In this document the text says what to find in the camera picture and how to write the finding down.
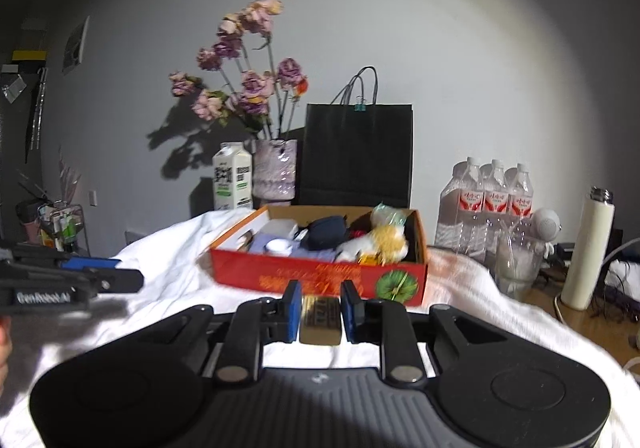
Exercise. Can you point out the white wall socket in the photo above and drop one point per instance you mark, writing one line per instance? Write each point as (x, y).
(93, 198)

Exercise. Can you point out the navy zip pouch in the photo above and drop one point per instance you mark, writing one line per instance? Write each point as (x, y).
(325, 233)

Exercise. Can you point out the person's left hand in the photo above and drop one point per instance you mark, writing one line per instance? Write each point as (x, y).
(4, 343)

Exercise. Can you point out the wooden desktop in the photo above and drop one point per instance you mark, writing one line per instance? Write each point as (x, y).
(590, 335)

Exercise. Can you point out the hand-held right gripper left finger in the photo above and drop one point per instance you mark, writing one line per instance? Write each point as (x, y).
(295, 313)

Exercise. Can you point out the white round gadget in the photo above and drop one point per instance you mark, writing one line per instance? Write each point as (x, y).
(546, 224)

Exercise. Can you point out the purple glass vase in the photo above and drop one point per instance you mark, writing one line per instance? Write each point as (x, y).
(274, 172)

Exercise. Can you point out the red cardboard box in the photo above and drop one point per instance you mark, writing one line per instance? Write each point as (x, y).
(310, 280)

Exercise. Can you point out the wall poster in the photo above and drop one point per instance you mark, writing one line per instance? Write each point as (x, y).
(76, 46)

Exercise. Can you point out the white milk carton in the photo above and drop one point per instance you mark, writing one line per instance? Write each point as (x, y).
(232, 177)

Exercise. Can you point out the pack of water bottles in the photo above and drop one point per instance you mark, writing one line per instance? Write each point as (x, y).
(480, 213)

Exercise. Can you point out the clear glass cup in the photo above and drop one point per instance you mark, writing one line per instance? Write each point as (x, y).
(520, 268)

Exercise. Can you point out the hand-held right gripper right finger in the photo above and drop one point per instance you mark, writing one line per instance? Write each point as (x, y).
(349, 313)

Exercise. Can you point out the white and yellow plush toy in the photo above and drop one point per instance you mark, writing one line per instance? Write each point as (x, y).
(385, 243)

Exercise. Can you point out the purple fabric pouch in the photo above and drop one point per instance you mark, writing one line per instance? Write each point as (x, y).
(312, 254)

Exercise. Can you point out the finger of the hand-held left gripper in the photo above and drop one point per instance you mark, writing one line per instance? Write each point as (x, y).
(125, 280)
(92, 264)

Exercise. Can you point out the white towel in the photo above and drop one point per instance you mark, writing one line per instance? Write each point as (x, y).
(165, 248)

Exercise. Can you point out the white thermos bottle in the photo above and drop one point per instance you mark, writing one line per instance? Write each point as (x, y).
(590, 253)

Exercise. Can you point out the dried flower bouquet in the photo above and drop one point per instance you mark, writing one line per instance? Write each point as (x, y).
(255, 87)

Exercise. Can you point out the gold and black packet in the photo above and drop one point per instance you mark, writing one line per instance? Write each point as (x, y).
(322, 320)

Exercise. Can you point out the iridescent plastic bag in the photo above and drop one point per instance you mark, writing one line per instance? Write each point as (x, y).
(392, 215)

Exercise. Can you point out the black paper bag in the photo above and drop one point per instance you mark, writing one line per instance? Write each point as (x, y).
(357, 157)

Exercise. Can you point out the small white jar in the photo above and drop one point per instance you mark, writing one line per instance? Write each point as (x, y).
(278, 246)

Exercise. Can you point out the green binder clip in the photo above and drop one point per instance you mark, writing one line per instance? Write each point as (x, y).
(360, 104)

